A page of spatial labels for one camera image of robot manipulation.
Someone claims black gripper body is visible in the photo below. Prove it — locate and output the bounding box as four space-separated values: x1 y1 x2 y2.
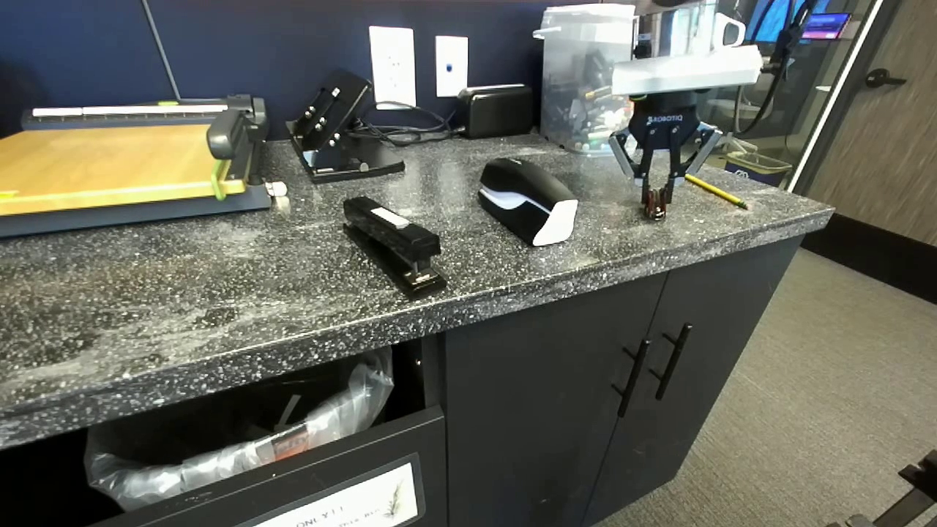
627 92 708 158

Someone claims black rectangular box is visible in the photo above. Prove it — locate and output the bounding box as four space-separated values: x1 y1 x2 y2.
459 83 537 140

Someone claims red staple remover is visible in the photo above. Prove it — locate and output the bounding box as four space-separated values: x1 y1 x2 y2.
638 187 676 222

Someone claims black power cable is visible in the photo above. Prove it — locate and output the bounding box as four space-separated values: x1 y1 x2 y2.
362 101 472 149

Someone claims large white wall plate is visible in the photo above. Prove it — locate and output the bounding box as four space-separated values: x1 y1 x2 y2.
365 23 418 111

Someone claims black room door handle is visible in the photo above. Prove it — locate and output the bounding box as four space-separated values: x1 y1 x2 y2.
860 64 911 95

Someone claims translucent white bin lid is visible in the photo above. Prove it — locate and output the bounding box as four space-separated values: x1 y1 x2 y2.
531 0 638 45

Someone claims white paper label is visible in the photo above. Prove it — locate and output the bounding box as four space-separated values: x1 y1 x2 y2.
254 461 422 527

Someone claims black desk stapler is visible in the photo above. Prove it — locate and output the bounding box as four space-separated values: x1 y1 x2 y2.
340 195 449 303

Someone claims black trash drawer front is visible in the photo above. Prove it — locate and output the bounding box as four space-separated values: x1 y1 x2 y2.
96 335 450 527

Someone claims black cabinet door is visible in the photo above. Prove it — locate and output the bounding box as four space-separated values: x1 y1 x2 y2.
583 234 806 524
443 274 670 527

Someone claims black robot stand frame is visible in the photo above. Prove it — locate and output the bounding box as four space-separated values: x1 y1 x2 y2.
828 448 937 527

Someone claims black cabinet door handle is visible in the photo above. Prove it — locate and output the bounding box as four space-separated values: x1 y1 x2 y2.
608 337 657 421
652 322 696 405

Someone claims yellow pencil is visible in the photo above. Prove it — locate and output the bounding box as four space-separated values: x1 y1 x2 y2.
683 174 752 214

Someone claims clear trash bag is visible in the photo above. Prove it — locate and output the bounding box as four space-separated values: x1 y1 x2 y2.
83 348 399 514

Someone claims clear plastic battery bin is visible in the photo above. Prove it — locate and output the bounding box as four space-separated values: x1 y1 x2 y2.
538 26 638 157

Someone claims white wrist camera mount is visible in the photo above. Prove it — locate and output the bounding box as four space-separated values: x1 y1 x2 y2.
608 42 768 101

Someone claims computer monitor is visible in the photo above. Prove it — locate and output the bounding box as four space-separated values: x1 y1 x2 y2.
800 10 856 45

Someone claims wooden paper cutter board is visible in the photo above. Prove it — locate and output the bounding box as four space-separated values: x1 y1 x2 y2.
0 95 277 244

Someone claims small white wall plate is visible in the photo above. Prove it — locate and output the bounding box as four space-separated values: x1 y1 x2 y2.
434 34 472 101

